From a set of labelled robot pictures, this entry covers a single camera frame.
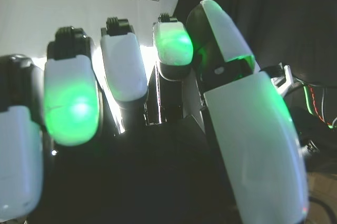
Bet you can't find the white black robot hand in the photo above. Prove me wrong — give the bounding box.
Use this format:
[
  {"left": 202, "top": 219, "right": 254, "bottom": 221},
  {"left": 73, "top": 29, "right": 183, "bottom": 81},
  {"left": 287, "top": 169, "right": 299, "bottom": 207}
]
[{"left": 0, "top": 0, "right": 310, "bottom": 224}]

